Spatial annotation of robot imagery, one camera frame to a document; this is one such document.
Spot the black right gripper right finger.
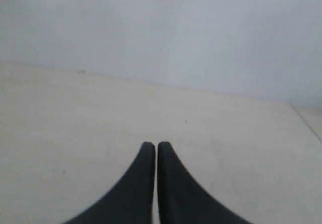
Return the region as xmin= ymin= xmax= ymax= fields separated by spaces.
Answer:
xmin=157 ymin=141 xmax=249 ymax=223

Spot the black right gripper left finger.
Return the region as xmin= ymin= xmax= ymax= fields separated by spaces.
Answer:
xmin=66 ymin=142 xmax=155 ymax=223

